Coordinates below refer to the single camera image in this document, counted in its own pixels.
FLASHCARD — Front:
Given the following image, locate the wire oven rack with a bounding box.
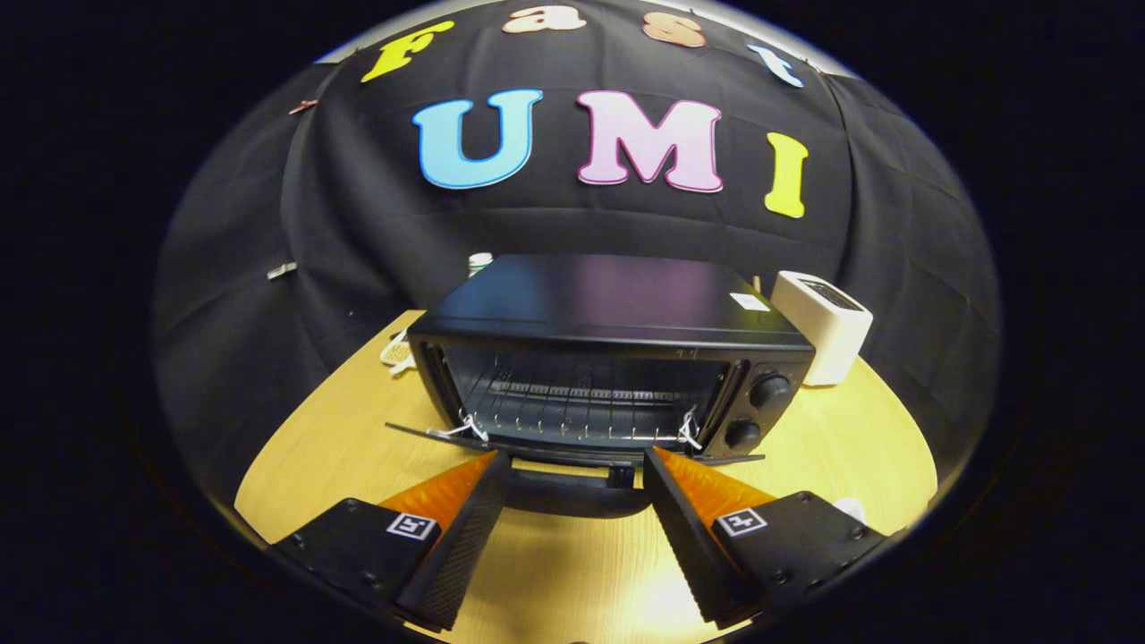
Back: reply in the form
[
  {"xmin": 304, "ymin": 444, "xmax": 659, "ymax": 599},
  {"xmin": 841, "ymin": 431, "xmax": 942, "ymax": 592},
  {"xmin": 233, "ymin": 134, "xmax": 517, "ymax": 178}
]
[{"xmin": 456, "ymin": 380, "xmax": 708, "ymax": 444}]

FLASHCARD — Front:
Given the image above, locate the white pop-up toaster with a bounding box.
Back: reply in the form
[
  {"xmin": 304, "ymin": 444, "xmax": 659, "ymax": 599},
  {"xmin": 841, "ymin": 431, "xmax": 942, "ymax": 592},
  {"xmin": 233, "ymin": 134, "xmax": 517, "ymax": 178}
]
[{"xmin": 771, "ymin": 270, "xmax": 874, "ymax": 387}]

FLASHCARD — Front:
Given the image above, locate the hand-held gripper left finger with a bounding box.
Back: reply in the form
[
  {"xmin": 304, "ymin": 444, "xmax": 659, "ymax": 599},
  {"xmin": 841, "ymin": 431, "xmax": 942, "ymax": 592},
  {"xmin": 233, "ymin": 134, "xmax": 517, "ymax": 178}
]
[{"xmin": 268, "ymin": 450, "xmax": 513, "ymax": 633}]

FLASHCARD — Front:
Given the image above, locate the white cable bundle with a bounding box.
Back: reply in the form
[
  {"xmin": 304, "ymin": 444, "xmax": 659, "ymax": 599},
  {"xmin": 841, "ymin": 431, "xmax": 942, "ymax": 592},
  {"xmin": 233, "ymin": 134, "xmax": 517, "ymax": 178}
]
[{"xmin": 380, "ymin": 329, "xmax": 417, "ymax": 375}]

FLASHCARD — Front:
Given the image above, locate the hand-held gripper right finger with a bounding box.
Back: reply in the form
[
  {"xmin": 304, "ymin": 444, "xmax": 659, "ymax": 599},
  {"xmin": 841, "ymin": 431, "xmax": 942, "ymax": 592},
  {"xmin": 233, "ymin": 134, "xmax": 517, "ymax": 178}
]
[{"xmin": 642, "ymin": 445, "xmax": 895, "ymax": 630}]

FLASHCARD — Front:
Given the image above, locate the black backdrop cloth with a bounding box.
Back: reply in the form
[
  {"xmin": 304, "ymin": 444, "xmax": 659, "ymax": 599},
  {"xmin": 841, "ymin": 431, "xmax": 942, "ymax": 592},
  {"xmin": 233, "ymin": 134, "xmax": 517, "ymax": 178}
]
[{"xmin": 152, "ymin": 0, "xmax": 1003, "ymax": 502}]

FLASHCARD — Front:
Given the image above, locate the black toaster oven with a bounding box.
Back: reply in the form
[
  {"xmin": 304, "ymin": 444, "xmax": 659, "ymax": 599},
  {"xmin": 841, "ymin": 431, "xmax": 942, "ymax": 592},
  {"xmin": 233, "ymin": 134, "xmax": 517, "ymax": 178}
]
[{"xmin": 386, "ymin": 253, "xmax": 817, "ymax": 518}]

